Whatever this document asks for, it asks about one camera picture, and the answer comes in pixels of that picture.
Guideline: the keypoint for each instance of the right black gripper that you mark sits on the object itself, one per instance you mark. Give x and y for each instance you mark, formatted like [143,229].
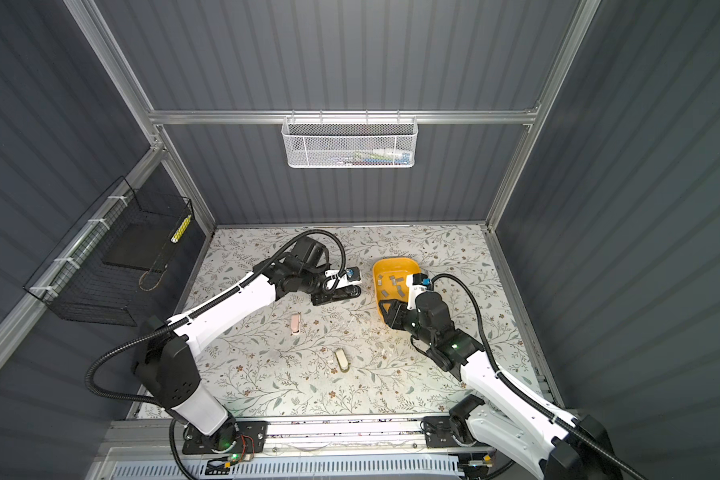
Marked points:
[394,318]

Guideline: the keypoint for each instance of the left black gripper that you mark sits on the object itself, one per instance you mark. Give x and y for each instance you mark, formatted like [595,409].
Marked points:
[329,297]

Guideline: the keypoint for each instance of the yellow plastic tray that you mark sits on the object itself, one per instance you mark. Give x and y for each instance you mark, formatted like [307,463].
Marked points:
[399,267]

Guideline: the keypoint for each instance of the pink small stapler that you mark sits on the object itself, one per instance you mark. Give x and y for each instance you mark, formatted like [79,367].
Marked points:
[295,323]

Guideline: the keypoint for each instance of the beige small stapler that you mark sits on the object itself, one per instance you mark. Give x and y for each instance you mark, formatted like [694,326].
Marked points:
[342,360]

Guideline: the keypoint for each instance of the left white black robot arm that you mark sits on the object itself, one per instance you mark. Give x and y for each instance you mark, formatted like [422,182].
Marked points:
[167,365]

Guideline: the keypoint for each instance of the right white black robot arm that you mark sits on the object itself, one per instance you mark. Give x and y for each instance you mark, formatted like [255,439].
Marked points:
[548,442]

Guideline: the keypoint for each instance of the items in white basket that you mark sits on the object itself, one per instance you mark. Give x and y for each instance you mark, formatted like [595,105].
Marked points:
[383,157]

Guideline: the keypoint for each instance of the yellow marker in basket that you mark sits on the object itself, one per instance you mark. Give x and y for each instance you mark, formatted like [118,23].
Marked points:
[181,229]

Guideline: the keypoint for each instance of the black pad in basket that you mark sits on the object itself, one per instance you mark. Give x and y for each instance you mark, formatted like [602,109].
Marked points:
[142,247]

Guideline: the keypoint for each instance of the aluminium mounting rail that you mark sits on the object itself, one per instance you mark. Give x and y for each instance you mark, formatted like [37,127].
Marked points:
[289,437]

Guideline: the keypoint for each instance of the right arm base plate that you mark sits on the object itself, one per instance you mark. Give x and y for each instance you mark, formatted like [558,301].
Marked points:
[438,433]

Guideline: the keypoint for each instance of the white wire mesh basket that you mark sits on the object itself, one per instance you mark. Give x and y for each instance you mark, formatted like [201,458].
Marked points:
[311,145]

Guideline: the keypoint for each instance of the black wire basket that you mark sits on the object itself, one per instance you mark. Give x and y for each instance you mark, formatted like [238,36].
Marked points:
[117,270]

